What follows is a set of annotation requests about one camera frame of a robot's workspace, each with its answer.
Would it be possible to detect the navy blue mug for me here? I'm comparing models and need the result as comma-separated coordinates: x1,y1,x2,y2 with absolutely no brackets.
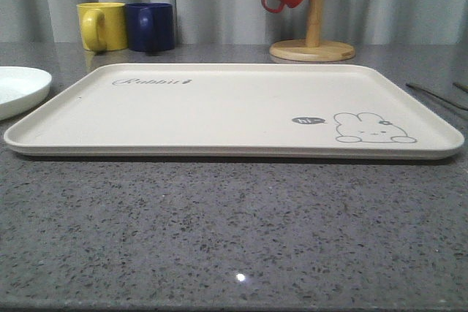
124,2,176,52

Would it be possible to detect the beige rabbit serving tray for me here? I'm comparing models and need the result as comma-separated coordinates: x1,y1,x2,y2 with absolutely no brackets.
4,64,464,159

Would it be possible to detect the yellow mug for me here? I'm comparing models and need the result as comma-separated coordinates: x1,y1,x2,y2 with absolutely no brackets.
77,2,127,53

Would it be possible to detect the silver fork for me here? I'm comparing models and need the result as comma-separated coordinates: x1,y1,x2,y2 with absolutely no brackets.
406,83,467,111

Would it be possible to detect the white round plate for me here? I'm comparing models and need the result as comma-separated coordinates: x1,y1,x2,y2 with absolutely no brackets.
1,66,52,120

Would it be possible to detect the wooden mug tree stand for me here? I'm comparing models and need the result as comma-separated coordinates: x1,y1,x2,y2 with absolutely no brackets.
269,0,355,62

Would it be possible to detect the silver spoon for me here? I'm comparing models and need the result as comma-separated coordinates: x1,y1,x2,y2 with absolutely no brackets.
453,82,468,93

